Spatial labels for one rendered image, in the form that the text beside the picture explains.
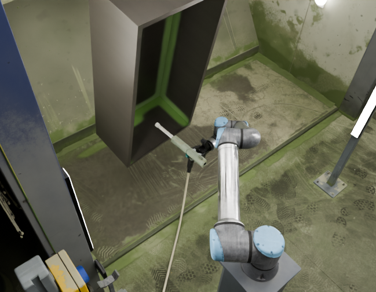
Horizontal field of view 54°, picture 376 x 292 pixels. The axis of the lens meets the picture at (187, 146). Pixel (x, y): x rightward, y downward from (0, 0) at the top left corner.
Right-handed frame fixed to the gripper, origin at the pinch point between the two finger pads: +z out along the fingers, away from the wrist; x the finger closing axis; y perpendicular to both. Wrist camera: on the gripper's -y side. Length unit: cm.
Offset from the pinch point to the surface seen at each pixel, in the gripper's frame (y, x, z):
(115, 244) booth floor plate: 54, 4, 60
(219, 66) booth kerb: 28, 82, -136
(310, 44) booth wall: -16, 19, -184
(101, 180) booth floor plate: 54, 55, 34
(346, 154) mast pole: -4, -74, -91
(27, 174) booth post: -79, -11, 112
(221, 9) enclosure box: -98, 12, -14
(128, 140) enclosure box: -22.5, 21.1, 37.6
